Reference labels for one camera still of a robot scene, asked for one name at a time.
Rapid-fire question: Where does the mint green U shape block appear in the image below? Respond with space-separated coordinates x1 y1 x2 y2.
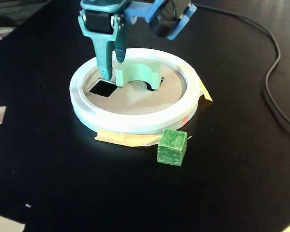
115 60 162 90

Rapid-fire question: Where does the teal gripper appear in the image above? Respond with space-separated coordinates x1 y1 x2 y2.
78 0 133 82

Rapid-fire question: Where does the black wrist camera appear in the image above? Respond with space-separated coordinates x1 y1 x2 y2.
149 0 191 38

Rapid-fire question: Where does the green wooden cube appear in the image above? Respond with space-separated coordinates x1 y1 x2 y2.
156 128 188 167

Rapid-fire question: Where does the long black cable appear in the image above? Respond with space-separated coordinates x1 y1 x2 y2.
195 3 290 140

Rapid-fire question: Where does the small tan masking tape piece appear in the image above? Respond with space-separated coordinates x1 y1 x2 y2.
198 79 214 102

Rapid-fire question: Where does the wide tan masking tape strip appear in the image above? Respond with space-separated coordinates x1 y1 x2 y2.
94 128 162 147

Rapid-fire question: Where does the white round shape sorter lid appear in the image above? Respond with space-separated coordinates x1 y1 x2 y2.
69 47 200 134

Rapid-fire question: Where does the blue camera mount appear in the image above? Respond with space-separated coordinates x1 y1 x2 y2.
124 0 198 41

